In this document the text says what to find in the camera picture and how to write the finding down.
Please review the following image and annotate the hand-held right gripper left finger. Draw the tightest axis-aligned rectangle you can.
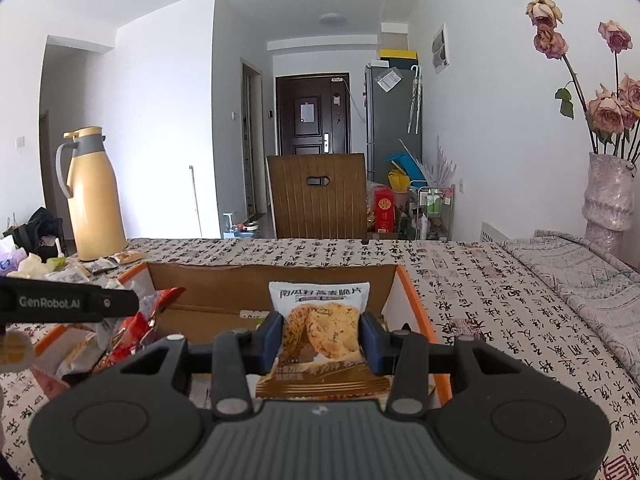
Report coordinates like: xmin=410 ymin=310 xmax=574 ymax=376
xmin=102 ymin=311 xmax=283 ymax=420

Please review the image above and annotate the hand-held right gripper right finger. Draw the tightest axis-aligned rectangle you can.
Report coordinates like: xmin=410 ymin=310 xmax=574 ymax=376
xmin=361 ymin=311 xmax=526 ymax=417

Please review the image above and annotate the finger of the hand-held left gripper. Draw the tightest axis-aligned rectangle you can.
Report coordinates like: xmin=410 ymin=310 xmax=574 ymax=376
xmin=87 ymin=283 xmax=140 ymax=317

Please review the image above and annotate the pile of assorted snack packets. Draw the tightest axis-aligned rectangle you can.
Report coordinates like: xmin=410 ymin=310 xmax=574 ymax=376
xmin=30 ymin=285 xmax=187 ymax=401

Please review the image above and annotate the white gold cracker packet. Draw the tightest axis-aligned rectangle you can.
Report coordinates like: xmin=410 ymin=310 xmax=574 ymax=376
xmin=256 ymin=281 xmax=391 ymax=401

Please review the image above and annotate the red cardboard box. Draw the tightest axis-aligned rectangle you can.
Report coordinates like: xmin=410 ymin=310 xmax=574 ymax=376
xmin=32 ymin=261 xmax=453 ymax=408

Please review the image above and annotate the heap of small wrapped snacks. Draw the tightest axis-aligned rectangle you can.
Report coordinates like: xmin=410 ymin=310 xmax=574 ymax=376
xmin=50 ymin=250 xmax=146 ymax=291

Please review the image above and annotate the cream plastic bag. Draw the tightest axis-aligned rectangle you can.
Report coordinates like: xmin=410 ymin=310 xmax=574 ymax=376
xmin=10 ymin=252 xmax=57 ymax=281

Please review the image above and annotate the purple tissue pack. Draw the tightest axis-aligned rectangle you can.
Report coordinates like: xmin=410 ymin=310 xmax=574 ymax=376
xmin=0 ymin=250 xmax=26 ymax=277

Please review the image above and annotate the black bag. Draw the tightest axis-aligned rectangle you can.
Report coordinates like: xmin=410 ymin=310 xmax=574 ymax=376
xmin=12 ymin=207 xmax=63 ymax=261

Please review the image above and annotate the yellow thermos jug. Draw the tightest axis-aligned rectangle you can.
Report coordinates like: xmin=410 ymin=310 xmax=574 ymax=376
xmin=55 ymin=126 xmax=128 ymax=262

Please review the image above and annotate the white pole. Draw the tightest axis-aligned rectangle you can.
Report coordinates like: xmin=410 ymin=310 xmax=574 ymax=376
xmin=189 ymin=165 xmax=203 ymax=238

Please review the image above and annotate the red gift box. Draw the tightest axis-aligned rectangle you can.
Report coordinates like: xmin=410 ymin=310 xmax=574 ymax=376
xmin=374 ymin=186 xmax=397 ymax=233

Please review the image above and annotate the wooden chair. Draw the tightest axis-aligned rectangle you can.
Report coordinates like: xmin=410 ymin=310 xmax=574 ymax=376
xmin=266 ymin=153 xmax=371 ymax=240

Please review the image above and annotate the blue dustpan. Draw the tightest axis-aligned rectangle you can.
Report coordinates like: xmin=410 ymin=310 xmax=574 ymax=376
xmin=385 ymin=152 xmax=426 ymax=181

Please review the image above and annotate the white dried grass bunch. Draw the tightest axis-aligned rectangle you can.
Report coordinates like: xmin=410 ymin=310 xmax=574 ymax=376
xmin=425 ymin=135 xmax=458 ymax=191

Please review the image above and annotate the folded grey printed cloth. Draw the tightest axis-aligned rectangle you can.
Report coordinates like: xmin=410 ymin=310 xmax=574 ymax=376
xmin=502 ymin=230 xmax=640 ymax=361

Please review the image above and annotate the dark brown door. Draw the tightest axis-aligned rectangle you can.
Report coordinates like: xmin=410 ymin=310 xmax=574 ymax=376
xmin=275 ymin=74 xmax=351 ymax=157

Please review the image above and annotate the grey refrigerator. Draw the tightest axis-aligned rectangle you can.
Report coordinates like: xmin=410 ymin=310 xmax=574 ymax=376
xmin=364 ymin=62 xmax=423 ymax=183

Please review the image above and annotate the white umbrella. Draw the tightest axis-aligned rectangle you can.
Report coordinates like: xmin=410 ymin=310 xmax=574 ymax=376
xmin=407 ymin=64 xmax=423 ymax=135

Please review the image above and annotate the clear document pouch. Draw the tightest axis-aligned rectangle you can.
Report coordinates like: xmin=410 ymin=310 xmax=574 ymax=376
xmin=376 ymin=67 xmax=402 ymax=92

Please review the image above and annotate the pink textured vase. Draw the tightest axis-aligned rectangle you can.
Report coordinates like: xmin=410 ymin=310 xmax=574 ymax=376
xmin=582 ymin=152 xmax=638 ymax=246

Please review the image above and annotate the yellow box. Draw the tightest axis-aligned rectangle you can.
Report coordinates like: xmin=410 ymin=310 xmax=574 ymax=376
xmin=378 ymin=49 xmax=420 ymax=67

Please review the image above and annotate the bunch of dried roses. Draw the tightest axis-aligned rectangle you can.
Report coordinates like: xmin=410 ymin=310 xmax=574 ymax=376
xmin=525 ymin=0 xmax=640 ymax=161

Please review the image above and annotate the wire trolley rack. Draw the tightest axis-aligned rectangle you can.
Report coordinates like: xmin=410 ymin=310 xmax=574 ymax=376
xmin=409 ymin=185 xmax=453 ymax=241

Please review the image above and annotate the side doorway frame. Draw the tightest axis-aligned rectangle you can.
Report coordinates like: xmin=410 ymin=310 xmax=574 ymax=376
xmin=241 ymin=57 xmax=266 ymax=221

